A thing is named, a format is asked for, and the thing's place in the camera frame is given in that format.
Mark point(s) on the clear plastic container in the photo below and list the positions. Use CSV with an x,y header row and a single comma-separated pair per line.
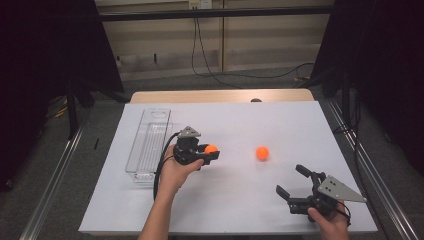
x,y
150,143

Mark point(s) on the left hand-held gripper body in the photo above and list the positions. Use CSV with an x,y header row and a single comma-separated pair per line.
x,y
186,150

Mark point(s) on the orange ball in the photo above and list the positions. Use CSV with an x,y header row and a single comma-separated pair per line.
x,y
262,153
211,149

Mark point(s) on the person's left hand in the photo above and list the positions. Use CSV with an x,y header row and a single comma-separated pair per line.
x,y
178,175

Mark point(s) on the white table sheet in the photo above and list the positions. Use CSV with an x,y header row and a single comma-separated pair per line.
x,y
233,193

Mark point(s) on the black horizontal bar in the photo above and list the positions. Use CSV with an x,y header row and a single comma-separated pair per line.
x,y
216,13

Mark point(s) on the black curtain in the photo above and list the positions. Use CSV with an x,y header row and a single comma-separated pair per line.
x,y
383,66
40,66

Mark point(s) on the person's right hand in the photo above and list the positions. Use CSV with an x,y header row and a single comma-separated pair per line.
x,y
328,226

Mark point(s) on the black metal stand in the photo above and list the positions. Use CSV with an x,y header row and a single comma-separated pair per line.
x,y
346,100

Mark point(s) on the white wall outlet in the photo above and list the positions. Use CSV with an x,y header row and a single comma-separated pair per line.
x,y
200,4

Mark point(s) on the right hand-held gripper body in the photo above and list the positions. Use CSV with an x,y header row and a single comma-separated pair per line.
x,y
325,195

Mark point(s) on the aluminium floor rail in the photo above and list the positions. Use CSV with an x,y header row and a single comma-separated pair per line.
x,y
373,173
56,180

